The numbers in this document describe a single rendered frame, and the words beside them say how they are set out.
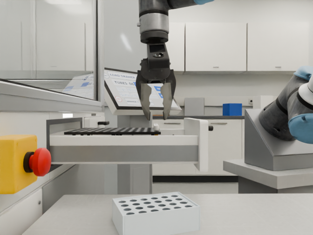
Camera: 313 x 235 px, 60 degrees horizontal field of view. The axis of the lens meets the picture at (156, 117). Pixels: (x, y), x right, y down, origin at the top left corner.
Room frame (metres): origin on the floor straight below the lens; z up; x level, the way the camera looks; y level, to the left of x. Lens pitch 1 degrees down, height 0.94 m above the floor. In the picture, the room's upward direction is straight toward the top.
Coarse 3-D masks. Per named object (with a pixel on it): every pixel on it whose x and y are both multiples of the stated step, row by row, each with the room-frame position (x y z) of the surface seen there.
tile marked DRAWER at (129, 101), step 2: (124, 98) 1.44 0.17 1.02; (126, 98) 1.44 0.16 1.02; (128, 98) 1.45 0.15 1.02; (130, 98) 1.47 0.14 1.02; (132, 98) 1.48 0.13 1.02; (134, 98) 1.49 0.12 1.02; (136, 98) 1.50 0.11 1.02; (126, 100) 1.43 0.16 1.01; (128, 100) 1.44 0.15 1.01; (130, 100) 1.46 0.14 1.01; (132, 100) 1.47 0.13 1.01; (134, 100) 1.48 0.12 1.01; (136, 100) 1.49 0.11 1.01; (128, 102) 1.43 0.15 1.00; (130, 102) 1.44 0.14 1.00; (132, 102) 1.45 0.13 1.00; (134, 102) 1.46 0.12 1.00; (136, 102) 1.48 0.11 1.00; (138, 102) 1.49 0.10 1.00; (128, 104) 1.42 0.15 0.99; (130, 104) 1.43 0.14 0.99; (132, 104) 1.44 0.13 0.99; (134, 104) 1.45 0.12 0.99; (136, 104) 1.46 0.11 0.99; (138, 104) 1.47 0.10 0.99; (140, 104) 1.48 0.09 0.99
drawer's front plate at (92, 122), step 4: (84, 120) 0.88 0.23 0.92; (88, 120) 0.88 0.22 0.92; (92, 120) 0.92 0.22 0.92; (96, 120) 0.99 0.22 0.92; (100, 120) 1.06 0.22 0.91; (104, 120) 1.16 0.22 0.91; (84, 124) 0.88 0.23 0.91; (88, 124) 0.88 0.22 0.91; (92, 124) 0.92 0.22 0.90; (96, 124) 0.99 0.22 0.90
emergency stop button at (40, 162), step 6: (36, 150) 0.37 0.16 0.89; (42, 150) 0.37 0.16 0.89; (36, 156) 0.36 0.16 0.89; (42, 156) 0.37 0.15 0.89; (48, 156) 0.38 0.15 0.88; (30, 162) 0.37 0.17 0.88; (36, 162) 0.36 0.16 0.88; (42, 162) 0.36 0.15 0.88; (48, 162) 0.38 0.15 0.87; (30, 168) 0.37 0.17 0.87; (36, 168) 0.36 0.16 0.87; (42, 168) 0.36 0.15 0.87; (48, 168) 0.38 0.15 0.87; (36, 174) 0.37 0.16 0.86; (42, 174) 0.37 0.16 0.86
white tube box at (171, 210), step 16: (176, 192) 0.50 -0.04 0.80; (112, 208) 0.46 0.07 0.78; (128, 208) 0.42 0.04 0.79; (144, 208) 0.42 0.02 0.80; (160, 208) 0.42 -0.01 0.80; (176, 208) 0.43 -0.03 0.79; (192, 208) 0.42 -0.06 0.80; (128, 224) 0.38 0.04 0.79; (144, 224) 0.39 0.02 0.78; (160, 224) 0.40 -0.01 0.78; (176, 224) 0.41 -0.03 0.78; (192, 224) 0.42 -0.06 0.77
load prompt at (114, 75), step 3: (108, 72) 1.51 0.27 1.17; (111, 72) 1.53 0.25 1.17; (114, 72) 1.55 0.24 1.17; (111, 75) 1.51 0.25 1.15; (114, 75) 1.53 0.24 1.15; (117, 75) 1.55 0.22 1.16; (120, 75) 1.57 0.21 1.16; (123, 75) 1.59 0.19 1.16; (126, 75) 1.60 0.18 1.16; (129, 75) 1.63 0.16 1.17; (132, 75) 1.64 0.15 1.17; (135, 75) 1.66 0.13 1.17; (117, 78) 1.53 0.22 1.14; (120, 78) 1.54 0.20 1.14; (123, 78) 1.56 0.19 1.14; (126, 78) 1.58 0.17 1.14; (129, 78) 1.60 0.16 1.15; (132, 78) 1.62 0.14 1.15; (135, 78) 1.64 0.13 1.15
